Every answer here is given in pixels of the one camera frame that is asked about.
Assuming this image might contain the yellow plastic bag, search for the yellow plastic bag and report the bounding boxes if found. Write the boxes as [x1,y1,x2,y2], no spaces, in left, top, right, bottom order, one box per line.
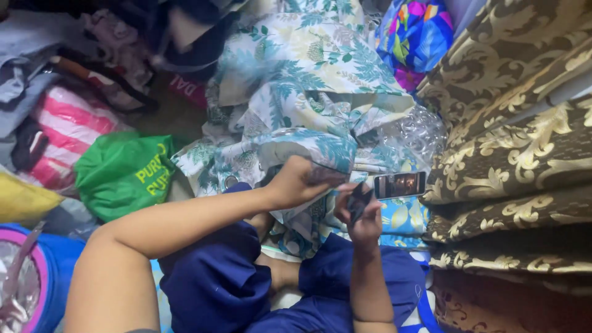
[0,170,65,225]

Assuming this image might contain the clear plastic wrap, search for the clear plastic wrap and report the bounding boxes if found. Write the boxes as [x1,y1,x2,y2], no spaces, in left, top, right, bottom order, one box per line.
[377,104,448,175]

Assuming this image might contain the black smartphone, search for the black smartphone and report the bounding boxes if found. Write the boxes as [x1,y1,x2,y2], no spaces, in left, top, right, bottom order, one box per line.
[373,171,427,201]

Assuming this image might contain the green bag with yellow print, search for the green bag with yellow print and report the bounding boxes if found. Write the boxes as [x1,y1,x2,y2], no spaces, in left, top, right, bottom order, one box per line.
[74,132,179,224]

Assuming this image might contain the person's bare foot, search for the person's bare foot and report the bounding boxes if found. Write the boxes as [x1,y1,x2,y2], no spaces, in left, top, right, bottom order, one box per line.
[252,212,302,297]

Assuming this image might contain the pink white striped plastic bag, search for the pink white striped plastic bag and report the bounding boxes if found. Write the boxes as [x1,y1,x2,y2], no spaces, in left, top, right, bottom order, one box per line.
[23,84,135,192]

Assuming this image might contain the person's left hand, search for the person's left hand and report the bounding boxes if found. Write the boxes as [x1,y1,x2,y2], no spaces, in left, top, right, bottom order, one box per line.
[266,155,347,212]

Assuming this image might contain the heap of mixed clothes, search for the heap of mixed clothes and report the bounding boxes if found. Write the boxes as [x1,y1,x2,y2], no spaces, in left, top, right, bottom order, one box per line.
[0,0,241,139]

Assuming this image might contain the stack of brown gold curtains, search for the stack of brown gold curtains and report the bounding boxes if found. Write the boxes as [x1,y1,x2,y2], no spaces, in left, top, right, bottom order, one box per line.
[416,0,592,333]

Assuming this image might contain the small black tool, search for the small black tool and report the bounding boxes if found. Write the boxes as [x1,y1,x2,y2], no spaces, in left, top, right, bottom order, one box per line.
[347,182,374,226]

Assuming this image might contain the person's dark blue trousers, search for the person's dark blue trousers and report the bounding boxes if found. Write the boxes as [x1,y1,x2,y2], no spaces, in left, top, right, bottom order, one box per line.
[157,182,428,333]

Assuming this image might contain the blue bucket with pink rim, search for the blue bucket with pink rim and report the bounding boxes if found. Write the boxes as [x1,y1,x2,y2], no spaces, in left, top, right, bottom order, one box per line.
[0,223,88,333]

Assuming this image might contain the pink packet with white print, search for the pink packet with white print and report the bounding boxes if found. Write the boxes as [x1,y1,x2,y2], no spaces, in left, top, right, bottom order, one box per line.
[167,74,209,111]

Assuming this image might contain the white teal fern print fabric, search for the white teal fern print fabric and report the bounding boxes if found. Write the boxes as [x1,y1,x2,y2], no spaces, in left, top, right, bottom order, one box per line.
[171,0,431,261]

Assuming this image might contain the bright blue floral fabric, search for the bright blue floral fabric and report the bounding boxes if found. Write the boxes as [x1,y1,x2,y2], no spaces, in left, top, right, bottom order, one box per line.
[375,0,455,93]

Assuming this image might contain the person's right hand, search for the person's right hand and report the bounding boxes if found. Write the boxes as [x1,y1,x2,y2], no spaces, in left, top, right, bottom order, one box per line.
[333,182,384,249]

